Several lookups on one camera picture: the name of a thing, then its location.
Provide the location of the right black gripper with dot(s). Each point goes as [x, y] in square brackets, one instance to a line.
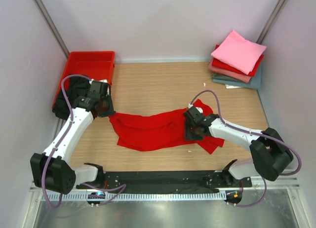
[188, 134]

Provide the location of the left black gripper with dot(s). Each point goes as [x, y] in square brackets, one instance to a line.
[108, 111]

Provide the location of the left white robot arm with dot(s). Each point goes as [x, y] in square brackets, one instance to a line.
[50, 169]

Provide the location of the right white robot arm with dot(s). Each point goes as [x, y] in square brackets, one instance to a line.
[269, 154]

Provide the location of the black t shirt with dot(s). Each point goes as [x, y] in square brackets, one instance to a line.
[64, 99]

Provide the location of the red plastic bin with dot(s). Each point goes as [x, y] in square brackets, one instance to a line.
[97, 65]

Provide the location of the folded white t shirt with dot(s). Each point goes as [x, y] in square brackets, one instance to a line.
[231, 87]

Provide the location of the folded salmon t shirt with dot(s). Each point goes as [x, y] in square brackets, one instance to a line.
[240, 77]

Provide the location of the folded grey t shirt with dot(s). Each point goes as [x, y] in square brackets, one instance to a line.
[254, 83]

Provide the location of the folded pink t shirt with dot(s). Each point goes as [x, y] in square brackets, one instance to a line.
[238, 52]

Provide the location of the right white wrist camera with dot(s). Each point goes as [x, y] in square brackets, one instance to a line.
[200, 110]

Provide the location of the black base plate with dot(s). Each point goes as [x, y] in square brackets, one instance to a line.
[169, 182]

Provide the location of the white slotted cable duct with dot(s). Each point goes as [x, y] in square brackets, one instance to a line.
[97, 195]

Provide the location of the left aluminium frame post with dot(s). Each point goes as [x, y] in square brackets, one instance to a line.
[48, 20]

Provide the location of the aluminium frame post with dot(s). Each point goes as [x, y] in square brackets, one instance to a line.
[276, 11]
[48, 20]

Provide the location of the right aluminium frame post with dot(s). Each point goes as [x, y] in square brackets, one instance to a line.
[276, 11]

